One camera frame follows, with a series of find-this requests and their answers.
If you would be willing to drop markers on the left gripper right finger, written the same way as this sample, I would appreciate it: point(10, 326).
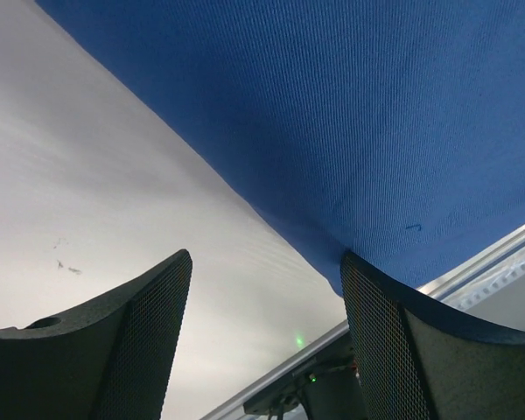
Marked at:
point(421, 359)

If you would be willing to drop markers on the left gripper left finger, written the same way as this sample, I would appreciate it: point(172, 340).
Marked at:
point(108, 358)

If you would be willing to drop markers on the blue surgical drape cloth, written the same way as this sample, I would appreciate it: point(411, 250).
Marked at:
point(392, 129)

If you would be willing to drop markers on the aluminium mounting rail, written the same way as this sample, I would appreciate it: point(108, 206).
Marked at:
point(322, 381)

